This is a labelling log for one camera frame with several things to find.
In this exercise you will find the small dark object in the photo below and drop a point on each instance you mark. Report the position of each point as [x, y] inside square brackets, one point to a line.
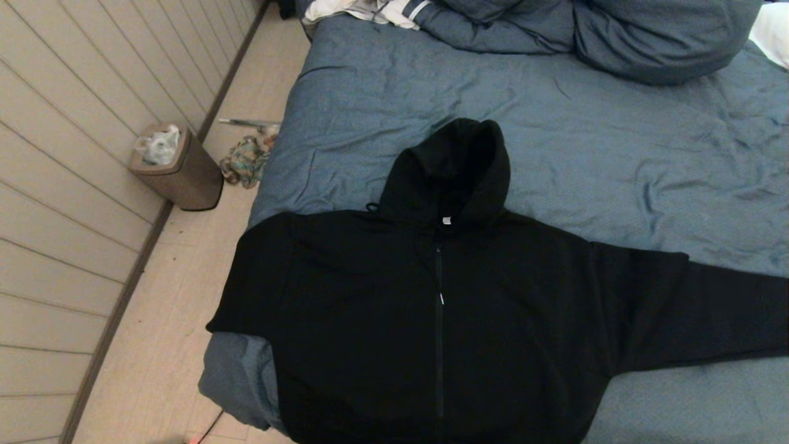
[286, 7]

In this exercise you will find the brown trash bin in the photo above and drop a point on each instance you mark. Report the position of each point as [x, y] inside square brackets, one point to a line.
[191, 179]

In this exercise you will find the bunched blue duvet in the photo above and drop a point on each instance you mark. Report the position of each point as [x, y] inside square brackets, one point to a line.
[647, 37]

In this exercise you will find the blue bed cover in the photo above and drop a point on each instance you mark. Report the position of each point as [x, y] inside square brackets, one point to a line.
[555, 92]

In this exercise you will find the multicoloured cloth bundle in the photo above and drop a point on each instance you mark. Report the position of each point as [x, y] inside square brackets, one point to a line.
[246, 163]

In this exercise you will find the clear plastic bin bag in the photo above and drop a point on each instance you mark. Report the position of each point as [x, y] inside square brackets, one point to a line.
[159, 148]

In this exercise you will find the black hoodie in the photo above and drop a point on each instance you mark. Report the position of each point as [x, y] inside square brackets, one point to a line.
[370, 308]

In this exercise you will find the thin grey rod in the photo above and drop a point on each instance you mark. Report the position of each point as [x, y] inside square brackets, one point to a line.
[246, 121]

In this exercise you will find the white striped garment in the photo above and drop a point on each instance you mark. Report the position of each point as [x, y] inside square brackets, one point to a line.
[394, 11]

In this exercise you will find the white pillow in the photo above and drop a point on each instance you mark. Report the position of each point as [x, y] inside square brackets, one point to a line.
[773, 34]

